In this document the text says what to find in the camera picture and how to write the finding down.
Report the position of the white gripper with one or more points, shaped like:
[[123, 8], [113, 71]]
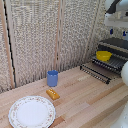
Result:
[[116, 20]]

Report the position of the yellow bowl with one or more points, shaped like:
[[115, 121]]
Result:
[[103, 55]]

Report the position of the white floral rim plate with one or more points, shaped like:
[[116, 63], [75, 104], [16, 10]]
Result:
[[31, 112]]

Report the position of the blue cup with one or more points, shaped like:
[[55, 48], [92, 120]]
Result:
[[52, 78]]

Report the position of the yellow orange block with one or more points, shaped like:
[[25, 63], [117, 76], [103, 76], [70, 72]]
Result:
[[52, 94]]

